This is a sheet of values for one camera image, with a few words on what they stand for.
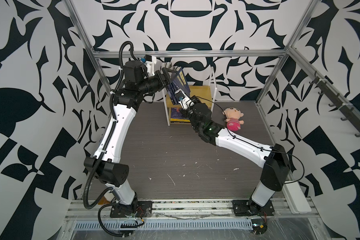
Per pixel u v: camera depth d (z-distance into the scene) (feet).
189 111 2.07
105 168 1.36
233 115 3.44
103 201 2.45
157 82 1.92
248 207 2.21
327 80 2.23
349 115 1.82
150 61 1.97
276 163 1.46
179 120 3.34
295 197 2.39
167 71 1.91
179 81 2.51
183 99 1.99
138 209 2.38
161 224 2.33
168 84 1.89
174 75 2.03
